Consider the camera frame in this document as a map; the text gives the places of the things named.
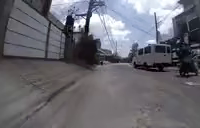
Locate thin utility pole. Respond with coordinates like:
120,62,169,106
153,11,160,45

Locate person on motorcycle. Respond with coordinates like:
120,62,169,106
176,41,200,78

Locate dark utility pole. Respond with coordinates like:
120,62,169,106
83,0,106,37

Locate overhead wires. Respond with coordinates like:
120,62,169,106
51,0,184,51

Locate grey asphalt road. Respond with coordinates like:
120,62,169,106
19,62,200,128

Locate grey concrete sidewalk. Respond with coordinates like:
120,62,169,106
0,57,96,128

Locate grey building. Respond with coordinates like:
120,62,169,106
169,0,200,69

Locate white van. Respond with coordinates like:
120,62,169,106
131,43,173,72

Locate pale panelled concrete wall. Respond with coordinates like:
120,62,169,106
0,0,66,61

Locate distant low buildings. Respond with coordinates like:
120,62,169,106
94,38,122,64

